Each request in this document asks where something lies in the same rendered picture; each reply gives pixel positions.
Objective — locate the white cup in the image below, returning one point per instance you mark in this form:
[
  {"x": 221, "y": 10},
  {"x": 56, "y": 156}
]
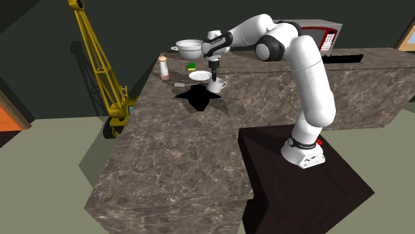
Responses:
[{"x": 215, "y": 86}]

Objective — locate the grey spatula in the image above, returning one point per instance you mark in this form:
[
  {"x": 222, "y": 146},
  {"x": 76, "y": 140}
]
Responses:
[{"x": 180, "y": 85}]

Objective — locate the dark robot stand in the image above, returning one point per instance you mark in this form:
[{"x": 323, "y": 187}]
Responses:
[{"x": 301, "y": 191}]

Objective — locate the window with wooden frame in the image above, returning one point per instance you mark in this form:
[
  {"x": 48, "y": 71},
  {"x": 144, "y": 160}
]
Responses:
[{"x": 408, "y": 37}]

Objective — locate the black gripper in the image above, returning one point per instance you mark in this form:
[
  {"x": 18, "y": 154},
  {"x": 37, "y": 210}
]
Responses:
[{"x": 213, "y": 67}]

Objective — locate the red and grey microwave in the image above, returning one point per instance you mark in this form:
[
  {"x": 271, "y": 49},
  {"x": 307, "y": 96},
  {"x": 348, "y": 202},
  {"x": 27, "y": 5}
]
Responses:
[{"x": 324, "y": 35}]

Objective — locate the white and tan shaker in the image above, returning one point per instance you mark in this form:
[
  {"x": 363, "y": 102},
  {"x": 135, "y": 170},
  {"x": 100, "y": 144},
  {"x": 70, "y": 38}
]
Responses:
[{"x": 164, "y": 68}]

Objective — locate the yellow toy crane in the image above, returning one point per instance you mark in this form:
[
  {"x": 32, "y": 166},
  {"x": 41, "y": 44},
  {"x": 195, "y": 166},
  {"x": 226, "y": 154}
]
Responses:
[{"x": 103, "y": 71}]

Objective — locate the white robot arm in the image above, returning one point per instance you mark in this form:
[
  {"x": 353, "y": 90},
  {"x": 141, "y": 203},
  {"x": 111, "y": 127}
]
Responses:
[{"x": 311, "y": 84}]

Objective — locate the orange door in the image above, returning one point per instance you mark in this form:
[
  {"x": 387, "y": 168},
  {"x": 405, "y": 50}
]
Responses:
[{"x": 8, "y": 118}]

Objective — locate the white plate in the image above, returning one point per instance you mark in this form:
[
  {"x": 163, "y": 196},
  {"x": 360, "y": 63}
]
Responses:
[{"x": 200, "y": 75}]

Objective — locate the green and yellow sponge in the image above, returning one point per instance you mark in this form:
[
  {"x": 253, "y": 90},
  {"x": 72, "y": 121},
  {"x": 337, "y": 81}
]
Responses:
[{"x": 191, "y": 66}]

